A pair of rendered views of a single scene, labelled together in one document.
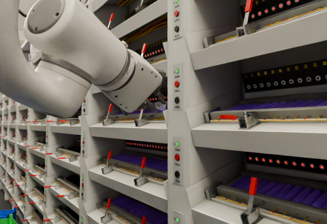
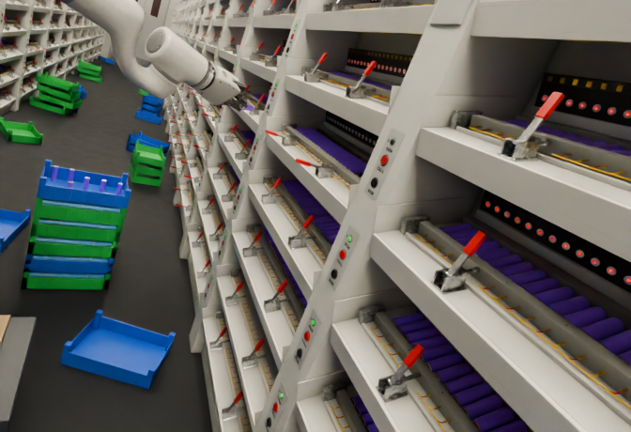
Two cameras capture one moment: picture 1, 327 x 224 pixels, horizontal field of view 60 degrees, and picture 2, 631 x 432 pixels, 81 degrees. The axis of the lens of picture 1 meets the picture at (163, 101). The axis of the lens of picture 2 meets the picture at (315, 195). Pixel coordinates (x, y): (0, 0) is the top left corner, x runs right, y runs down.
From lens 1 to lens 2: 66 cm
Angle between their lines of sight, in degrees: 20
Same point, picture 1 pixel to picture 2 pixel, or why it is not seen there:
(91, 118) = not seen: hidden behind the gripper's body
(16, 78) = (130, 75)
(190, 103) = (273, 113)
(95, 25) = (181, 54)
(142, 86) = (221, 92)
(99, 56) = (182, 70)
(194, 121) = (271, 127)
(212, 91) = (297, 110)
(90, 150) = (225, 117)
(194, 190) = (254, 173)
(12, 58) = (129, 67)
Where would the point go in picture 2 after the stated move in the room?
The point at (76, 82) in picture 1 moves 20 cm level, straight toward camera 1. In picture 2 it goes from (165, 82) to (135, 84)
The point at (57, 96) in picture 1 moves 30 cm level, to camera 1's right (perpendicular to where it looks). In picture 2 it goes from (152, 87) to (264, 133)
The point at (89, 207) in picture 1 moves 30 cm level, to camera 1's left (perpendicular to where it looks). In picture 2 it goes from (211, 163) to (161, 141)
